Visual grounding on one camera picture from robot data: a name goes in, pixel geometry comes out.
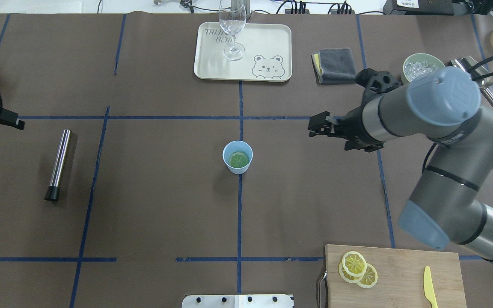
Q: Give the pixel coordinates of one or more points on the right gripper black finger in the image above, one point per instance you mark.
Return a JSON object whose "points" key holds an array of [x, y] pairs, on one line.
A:
{"points": [[323, 124]]}

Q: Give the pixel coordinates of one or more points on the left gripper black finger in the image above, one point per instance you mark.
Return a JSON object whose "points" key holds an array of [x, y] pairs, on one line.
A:
{"points": [[11, 119]]}

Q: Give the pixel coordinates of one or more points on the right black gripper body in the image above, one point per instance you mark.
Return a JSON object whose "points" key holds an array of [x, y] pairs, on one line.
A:
{"points": [[354, 126]]}

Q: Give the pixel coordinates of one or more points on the lemon slice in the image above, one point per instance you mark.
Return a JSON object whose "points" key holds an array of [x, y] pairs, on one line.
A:
{"points": [[354, 263], [239, 160]]}

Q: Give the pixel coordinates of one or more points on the steel muddler black tip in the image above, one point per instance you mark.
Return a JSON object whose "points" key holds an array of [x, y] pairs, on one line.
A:
{"points": [[53, 191]]}

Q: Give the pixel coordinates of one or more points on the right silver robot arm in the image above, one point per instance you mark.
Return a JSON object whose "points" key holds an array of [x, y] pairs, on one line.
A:
{"points": [[445, 106]]}

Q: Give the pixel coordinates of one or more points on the light blue cup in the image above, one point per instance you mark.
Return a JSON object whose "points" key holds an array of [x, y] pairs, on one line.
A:
{"points": [[234, 146]]}

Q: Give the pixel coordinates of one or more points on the green bowl with ice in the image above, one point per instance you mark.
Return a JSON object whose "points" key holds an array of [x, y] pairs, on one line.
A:
{"points": [[418, 64]]}

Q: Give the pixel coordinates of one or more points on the grey folded cloth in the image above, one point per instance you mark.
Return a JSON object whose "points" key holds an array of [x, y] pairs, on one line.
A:
{"points": [[334, 66]]}

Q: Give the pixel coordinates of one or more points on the beige bear tray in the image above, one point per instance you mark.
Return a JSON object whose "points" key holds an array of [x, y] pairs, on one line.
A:
{"points": [[268, 53]]}

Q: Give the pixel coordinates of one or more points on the wine glass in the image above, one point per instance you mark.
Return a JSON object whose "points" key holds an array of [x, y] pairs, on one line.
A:
{"points": [[232, 18]]}

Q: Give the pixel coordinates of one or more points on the wooden cutting board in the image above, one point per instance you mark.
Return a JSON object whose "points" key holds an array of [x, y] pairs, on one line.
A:
{"points": [[400, 279]]}

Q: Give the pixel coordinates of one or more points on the yellow plastic knife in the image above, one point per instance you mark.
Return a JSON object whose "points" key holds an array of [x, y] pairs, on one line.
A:
{"points": [[428, 287]]}

